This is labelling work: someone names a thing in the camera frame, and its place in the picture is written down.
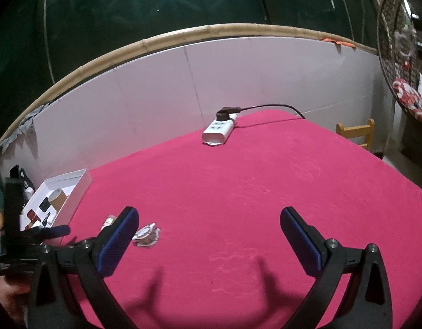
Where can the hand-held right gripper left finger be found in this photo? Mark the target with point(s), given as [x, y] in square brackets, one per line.
[120, 238]

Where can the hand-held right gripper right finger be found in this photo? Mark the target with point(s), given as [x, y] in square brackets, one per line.
[302, 241]

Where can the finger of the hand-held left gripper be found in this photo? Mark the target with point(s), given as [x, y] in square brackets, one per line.
[56, 230]

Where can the white tray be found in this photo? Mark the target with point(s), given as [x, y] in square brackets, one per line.
[75, 192]

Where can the person's left forearm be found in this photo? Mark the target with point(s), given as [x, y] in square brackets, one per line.
[7, 294]

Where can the small clear bottle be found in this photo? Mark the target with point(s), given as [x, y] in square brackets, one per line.
[109, 220]

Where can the red cylinder container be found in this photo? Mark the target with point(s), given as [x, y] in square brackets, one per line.
[32, 216]

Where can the black charger plug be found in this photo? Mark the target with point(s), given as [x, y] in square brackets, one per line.
[44, 205]

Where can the black cat phone holder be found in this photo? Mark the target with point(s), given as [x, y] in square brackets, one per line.
[27, 185]

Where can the pink tablecloth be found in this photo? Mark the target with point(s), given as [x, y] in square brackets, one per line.
[248, 185]

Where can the grey cloth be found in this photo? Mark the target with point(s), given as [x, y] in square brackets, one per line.
[24, 123]

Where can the wooden chair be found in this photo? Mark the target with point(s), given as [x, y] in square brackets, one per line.
[355, 132]

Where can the white power strip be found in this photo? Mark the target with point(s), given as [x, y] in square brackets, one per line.
[216, 131]

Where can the red patterned seat cushion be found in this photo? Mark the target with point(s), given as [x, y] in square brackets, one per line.
[404, 92]

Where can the orange cloth scrap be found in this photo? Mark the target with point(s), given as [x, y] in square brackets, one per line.
[344, 44]

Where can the white hanging ornament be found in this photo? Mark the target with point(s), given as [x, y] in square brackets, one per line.
[406, 41]

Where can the hanging wicker chair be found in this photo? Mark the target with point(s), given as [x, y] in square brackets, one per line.
[389, 24]

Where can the bamboo rail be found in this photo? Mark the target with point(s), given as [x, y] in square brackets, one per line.
[211, 30]

